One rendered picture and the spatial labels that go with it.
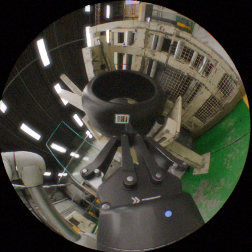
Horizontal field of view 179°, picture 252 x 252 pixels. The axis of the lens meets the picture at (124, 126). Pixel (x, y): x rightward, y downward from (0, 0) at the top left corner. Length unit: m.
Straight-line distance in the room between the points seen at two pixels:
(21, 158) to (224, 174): 1.41
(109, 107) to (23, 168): 0.51
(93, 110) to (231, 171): 1.20
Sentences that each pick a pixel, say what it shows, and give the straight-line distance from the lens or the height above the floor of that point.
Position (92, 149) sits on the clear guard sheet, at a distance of 1.10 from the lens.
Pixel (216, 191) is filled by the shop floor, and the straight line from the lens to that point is 1.05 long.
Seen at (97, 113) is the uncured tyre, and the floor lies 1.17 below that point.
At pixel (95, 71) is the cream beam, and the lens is 0.96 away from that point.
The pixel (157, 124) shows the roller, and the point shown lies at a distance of 0.40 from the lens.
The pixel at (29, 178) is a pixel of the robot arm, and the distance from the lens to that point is 0.48.
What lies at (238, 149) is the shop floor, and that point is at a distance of 1.06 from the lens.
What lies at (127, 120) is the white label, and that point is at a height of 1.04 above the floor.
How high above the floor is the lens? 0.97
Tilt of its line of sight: 11 degrees up
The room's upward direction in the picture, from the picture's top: 63 degrees counter-clockwise
